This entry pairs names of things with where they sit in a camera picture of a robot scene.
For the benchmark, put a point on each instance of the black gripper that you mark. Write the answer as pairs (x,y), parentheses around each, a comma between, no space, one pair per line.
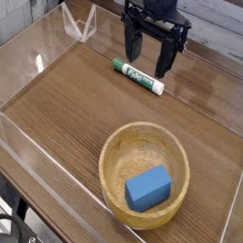
(160,20)

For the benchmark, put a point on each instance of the blue rectangular block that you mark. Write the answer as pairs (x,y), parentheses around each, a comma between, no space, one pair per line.
(148,189)

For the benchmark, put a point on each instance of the brown wooden bowl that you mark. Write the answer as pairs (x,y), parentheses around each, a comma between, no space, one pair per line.
(135,148)

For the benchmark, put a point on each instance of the green white Expo marker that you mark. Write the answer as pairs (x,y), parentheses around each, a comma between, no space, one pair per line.
(137,76)

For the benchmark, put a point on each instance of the clear acrylic corner bracket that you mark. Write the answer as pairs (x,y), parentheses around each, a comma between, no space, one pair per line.
(79,29)

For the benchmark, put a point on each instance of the black equipment with cable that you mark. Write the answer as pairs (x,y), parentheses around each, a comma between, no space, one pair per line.
(15,230)

